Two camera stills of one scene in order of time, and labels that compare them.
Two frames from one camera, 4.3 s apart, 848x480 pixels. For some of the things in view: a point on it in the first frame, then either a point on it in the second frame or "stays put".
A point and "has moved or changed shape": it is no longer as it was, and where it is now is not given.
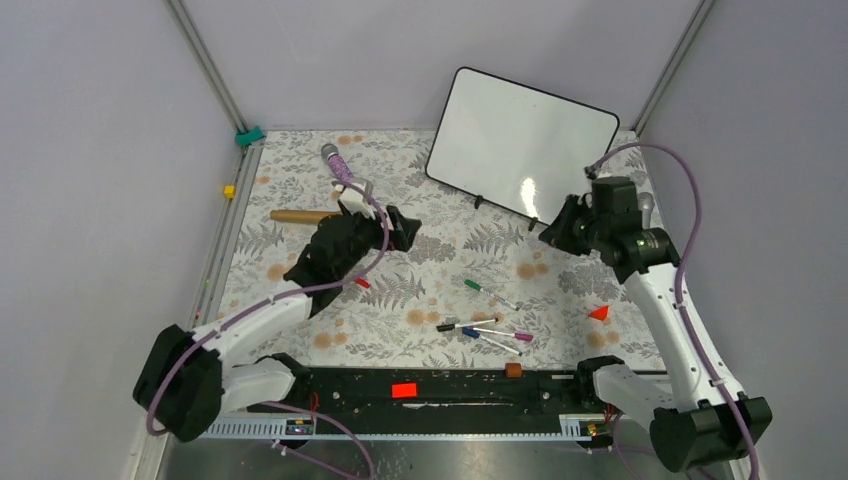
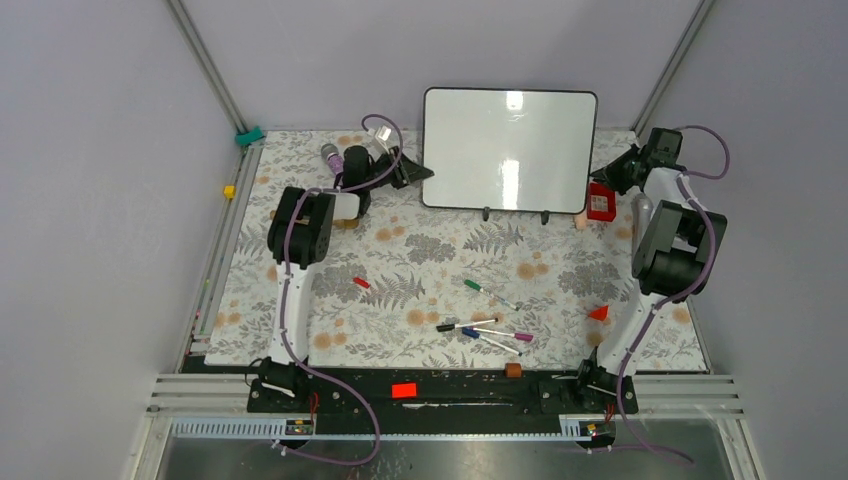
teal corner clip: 244,139 stays put
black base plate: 448,392 stays put
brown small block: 513,370 stays put
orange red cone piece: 599,313 stays put
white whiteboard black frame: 515,146 has moved or changed shape
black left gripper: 404,230 → 405,171
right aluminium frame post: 704,9 stays put
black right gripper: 557,234 → 608,175
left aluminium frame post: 180,14 stays put
